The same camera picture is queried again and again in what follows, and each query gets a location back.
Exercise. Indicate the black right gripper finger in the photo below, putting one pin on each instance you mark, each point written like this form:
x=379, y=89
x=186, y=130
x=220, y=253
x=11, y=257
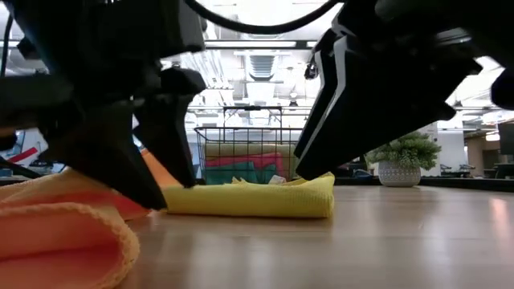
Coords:
x=325, y=80
x=373, y=100

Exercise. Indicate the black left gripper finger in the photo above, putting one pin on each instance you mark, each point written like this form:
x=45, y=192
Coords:
x=108, y=152
x=168, y=132

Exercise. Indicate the teal microfiber towel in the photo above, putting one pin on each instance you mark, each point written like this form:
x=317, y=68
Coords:
x=229, y=174

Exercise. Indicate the pink microfiber towel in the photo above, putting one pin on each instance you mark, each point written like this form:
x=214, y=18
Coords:
x=241, y=160

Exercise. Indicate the green microfiber towel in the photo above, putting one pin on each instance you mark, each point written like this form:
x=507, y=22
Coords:
x=249, y=149

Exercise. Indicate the orange microfiber towel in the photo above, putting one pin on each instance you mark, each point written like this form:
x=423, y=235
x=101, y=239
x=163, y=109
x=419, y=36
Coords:
x=160, y=172
x=60, y=241

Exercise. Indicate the yellow microfiber towel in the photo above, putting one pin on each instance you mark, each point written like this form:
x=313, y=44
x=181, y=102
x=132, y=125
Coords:
x=249, y=198

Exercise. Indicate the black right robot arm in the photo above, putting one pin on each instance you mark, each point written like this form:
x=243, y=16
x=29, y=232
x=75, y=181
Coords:
x=506, y=90

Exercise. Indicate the green plant in white pot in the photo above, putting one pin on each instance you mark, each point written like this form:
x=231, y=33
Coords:
x=401, y=156

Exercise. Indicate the red flat strip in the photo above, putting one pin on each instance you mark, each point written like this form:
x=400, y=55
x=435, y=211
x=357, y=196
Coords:
x=24, y=155

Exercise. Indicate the dark computer monitor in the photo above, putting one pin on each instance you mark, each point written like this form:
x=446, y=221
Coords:
x=507, y=138

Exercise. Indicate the black hanging camera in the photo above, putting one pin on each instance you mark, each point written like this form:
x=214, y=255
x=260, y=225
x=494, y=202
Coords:
x=311, y=71

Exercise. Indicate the black metal frame stand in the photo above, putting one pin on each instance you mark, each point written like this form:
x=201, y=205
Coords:
x=253, y=108

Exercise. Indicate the black aluminium table frame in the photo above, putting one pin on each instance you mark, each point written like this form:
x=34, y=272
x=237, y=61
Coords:
x=462, y=184

